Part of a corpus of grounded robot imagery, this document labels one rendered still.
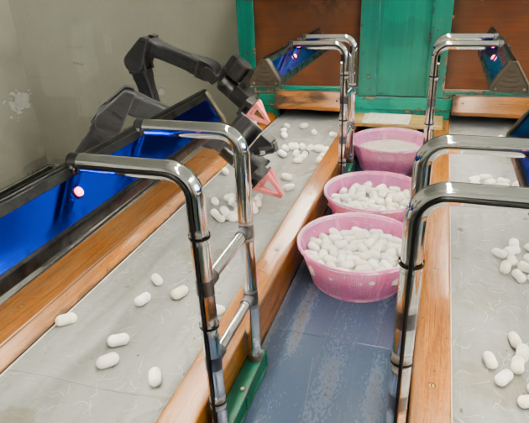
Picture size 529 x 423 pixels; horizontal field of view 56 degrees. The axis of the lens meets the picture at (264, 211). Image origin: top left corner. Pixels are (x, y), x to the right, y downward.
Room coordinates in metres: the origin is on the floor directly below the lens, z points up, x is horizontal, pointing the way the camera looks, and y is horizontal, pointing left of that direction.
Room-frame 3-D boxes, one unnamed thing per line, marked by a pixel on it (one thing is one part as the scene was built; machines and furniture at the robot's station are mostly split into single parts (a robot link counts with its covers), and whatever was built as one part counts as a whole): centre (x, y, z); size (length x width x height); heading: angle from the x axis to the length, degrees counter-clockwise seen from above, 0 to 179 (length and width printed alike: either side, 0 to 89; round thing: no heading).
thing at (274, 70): (1.56, -0.12, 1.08); 0.62 x 0.08 x 0.07; 161
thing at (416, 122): (1.84, -0.51, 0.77); 0.33 x 0.15 x 0.01; 71
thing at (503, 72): (1.38, -0.65, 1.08); 0.62 x 0.08 x 0.07; 161
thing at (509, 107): (1.77, -0.85, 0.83); 0.30 x 0.06 x 0.07; 71
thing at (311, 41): (1.53, -0.19, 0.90); 0.20 x 0.19 x 0.45; 161
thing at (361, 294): (0.95, -0.20, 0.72); 0.27 x 0.27 x 0.10
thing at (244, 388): (0.62, 0.13, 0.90); 0.20 x 0.19 x 0.45; 161
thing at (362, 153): (1.63, -0.44, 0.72); 0.27 x 0.27 x 0.10
